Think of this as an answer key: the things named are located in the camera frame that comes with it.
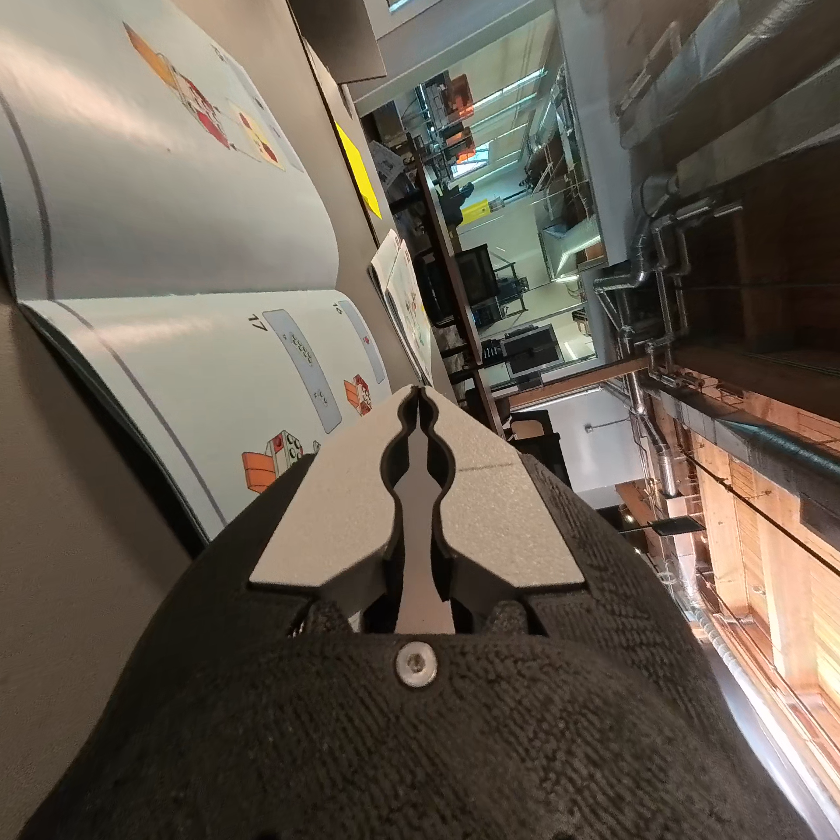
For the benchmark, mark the orange printer enclosure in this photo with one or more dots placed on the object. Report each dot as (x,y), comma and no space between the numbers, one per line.
(456,95)

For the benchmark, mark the large grey ventilation duct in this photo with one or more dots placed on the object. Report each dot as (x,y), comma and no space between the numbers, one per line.
(722,65)

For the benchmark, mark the black hanging lamp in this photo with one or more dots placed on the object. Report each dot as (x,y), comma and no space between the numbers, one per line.
(676,525)

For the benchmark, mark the black monitor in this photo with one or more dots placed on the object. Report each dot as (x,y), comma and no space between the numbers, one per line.
(531,348)
(476,275)

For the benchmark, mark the yellow sign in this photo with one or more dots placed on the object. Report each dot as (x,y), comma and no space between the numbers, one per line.
(476,210)

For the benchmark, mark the printed paper leaflet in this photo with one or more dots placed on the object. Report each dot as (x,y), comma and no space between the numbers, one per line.
(407,302)

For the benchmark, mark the white paper sheet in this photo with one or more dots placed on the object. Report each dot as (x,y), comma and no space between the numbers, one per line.
(387,164)

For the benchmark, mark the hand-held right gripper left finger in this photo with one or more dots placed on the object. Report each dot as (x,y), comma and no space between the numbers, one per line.
(328,512)

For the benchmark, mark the long dark wooden desk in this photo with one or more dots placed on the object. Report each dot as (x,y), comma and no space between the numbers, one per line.
(453,295)

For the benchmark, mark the lego instruction booklet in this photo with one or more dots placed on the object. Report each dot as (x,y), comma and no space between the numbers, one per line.
(197,229)

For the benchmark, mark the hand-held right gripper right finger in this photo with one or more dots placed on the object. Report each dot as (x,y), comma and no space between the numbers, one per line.
(505,518)

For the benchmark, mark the silver metal pipe run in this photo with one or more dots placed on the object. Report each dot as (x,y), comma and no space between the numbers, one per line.
(656,275)

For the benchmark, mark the grey box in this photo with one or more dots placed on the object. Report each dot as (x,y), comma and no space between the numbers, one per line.
(341,39)

